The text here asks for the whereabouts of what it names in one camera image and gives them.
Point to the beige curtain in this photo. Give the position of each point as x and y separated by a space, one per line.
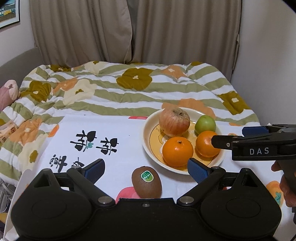
70 33
171 32

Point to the pink plush pillow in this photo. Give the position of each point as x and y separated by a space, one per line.
9 93

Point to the large orange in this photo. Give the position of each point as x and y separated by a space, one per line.
204 146
177 151

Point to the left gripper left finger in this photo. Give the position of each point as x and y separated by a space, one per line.
83 180

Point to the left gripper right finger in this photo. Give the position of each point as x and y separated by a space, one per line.
206 178

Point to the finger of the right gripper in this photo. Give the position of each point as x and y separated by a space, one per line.
227 142
255 130

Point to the white persimmon print tablecloth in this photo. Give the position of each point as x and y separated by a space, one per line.
47 207

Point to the beige curtain left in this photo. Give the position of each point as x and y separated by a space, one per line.
70 33

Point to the beige curtain right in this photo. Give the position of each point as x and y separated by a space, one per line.
171 32

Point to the grey bed headboard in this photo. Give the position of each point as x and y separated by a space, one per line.
20 66

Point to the brown kiwi with sticker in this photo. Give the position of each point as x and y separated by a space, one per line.
147 183

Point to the red wrinkled apple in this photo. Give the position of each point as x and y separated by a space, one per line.
174 121

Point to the green apple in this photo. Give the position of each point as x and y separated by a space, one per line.
205 123

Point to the person right hand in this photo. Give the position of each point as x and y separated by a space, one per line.
289 195

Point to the floral striped quilt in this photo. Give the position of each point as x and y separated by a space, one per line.
50 92

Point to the framed building picture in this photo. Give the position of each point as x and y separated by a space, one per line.
9 13

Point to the patterned tissue pack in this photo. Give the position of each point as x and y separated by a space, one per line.
6 130

